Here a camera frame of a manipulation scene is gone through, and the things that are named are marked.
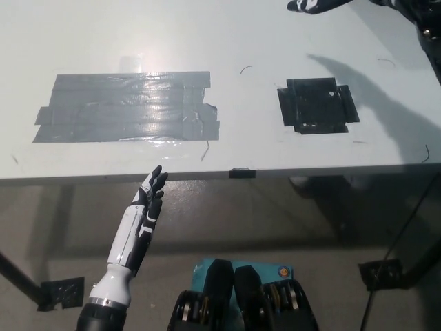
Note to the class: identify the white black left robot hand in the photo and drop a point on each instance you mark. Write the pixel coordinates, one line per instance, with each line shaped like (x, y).
(136, 238)

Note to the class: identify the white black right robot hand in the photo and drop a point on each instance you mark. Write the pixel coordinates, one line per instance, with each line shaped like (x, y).
(311, 6)

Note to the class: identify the black desk leg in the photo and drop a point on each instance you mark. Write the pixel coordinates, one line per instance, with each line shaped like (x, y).
(20, 277)
(425, 257)

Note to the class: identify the black floor tape patch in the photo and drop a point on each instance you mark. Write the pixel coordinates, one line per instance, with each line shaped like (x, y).
(379, 274)
(62, 293)

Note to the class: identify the clear tape strip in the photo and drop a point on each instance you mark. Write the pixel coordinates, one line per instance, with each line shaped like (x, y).
(103, 150)

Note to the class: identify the black tape square patch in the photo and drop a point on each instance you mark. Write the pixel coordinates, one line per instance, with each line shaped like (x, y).
(317, 107)

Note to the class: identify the small black tape piece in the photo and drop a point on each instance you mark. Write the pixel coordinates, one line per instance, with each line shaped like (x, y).
(242, 173)

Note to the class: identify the grey duct tape patch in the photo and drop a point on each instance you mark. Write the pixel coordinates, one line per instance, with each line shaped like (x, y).
(120, 107)

